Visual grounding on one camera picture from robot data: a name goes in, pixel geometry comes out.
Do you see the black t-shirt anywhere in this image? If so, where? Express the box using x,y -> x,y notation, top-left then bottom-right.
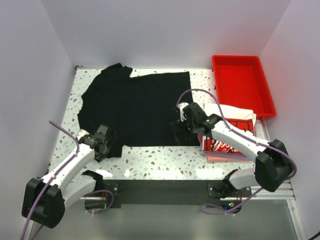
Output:
77,63 -> 191,158

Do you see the red plastic bin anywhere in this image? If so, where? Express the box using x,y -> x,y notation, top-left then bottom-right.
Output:
212,55 -> 276,120

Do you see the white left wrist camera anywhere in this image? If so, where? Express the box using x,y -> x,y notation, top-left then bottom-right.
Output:
76,129 -> 89,144

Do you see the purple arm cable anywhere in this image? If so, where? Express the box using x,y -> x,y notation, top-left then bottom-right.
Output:
176,88 -> 298,216
19,120 -> 115,240

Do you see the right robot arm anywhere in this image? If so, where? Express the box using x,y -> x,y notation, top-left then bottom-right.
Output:
170,102 -> 296,197

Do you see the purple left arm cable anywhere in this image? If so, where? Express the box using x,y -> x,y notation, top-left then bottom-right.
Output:
19,120 -> 115,240

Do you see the folded red coca-cola t-shirt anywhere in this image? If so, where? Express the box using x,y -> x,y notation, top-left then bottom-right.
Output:
198,103 -> 258,159

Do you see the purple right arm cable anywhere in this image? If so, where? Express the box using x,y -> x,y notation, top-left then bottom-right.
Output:
176,88 -> 298,216

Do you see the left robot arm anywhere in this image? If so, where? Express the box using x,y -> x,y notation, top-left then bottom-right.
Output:
21,124 -> 116,229

